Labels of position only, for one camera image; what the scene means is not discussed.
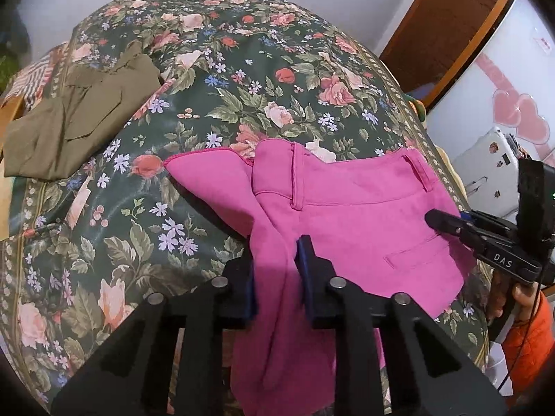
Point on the floral bedspread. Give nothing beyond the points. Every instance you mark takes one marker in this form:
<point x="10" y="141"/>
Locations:
<point x="243" y="73"/>

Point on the striped cloth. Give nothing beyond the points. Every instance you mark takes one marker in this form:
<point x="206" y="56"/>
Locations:
<point x="37" y="73"/>

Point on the person's right hand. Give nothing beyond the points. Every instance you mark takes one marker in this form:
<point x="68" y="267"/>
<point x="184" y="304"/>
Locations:
<point x="527" y="305"/>

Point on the olive green pants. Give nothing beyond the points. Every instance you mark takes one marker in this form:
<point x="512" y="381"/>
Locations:
<point x="82" y="117"/>

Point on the red label sticker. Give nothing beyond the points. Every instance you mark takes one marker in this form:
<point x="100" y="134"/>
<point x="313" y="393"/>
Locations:
<point x="543" y="43"/>

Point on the pink pants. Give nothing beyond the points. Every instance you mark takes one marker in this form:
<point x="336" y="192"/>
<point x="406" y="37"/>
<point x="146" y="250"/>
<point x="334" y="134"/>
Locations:
<point x="355" y="216"/>

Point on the white case with stickers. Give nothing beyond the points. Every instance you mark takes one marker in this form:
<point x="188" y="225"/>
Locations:
<point x="485" y="169"/>

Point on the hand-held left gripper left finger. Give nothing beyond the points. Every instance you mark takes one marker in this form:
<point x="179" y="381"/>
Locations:
<point x="249" y="299"/>

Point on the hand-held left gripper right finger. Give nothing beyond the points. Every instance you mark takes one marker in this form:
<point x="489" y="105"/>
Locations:
<point x="304" y="277"/>

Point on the white heart-print wardrobe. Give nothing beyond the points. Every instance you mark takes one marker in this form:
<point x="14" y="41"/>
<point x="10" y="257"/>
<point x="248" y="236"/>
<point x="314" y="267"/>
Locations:
<point x="511" y="73"/>

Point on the brown wooden door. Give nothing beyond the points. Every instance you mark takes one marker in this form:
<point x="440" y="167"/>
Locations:
<point x="451" y="17"/>

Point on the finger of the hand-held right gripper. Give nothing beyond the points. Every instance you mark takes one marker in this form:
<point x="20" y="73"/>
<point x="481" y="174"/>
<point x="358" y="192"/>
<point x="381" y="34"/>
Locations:
<point x="494" y="226"/>
<point x="451" y="223"/>

